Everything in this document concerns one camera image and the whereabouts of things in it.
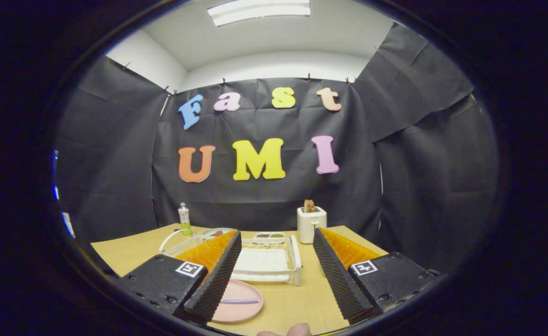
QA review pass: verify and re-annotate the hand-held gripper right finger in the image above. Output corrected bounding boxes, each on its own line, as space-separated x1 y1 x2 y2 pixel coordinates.
312 227 442 326

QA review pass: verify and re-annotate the white wire dish rack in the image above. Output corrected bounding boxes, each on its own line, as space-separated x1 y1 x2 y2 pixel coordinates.
159 228 303 287

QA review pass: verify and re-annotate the white toaster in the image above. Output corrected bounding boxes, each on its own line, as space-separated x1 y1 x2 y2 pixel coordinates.
297 206 327 245

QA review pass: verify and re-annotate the pink plate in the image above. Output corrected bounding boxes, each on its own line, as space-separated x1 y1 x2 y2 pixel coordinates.
211 279 264 323

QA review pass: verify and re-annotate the green dish soap bottle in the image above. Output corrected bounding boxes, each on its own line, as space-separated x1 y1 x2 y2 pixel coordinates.
178 202 193 236

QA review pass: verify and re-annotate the white divided dish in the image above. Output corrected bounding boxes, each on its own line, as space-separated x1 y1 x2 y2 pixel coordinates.
253 232 286 245

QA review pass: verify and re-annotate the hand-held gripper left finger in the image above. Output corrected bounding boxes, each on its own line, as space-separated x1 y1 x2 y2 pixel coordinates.
121 229 243 326

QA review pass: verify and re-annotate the black backdrop cloth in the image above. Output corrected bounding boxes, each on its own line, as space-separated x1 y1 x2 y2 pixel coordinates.
52 21 500 280

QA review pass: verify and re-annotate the ceiling light panel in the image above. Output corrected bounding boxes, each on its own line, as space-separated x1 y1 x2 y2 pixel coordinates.
207 0 311 27

